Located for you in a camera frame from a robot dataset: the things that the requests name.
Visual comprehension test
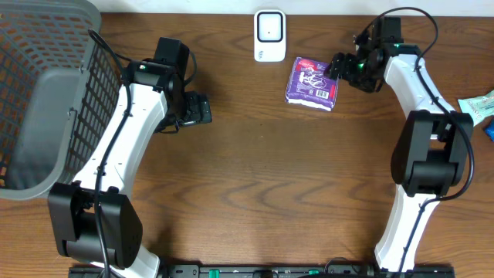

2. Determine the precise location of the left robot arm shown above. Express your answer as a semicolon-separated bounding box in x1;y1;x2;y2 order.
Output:
48;59;212;277

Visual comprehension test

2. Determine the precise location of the blue Oreo cookie pack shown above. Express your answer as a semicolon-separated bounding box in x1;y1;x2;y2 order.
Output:
484;119;494;141

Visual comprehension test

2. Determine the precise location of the teal wet wipes pack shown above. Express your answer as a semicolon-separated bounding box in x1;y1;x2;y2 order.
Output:
458;91;493;126

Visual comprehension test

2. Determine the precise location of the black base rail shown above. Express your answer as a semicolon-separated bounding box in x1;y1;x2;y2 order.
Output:
68;261;456;278

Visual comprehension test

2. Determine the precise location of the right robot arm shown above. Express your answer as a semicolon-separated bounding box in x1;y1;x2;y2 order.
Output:
324;43;475;275

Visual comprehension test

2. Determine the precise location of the grey plastic mesh basket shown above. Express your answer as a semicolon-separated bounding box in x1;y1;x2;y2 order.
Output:
1;1;120;200

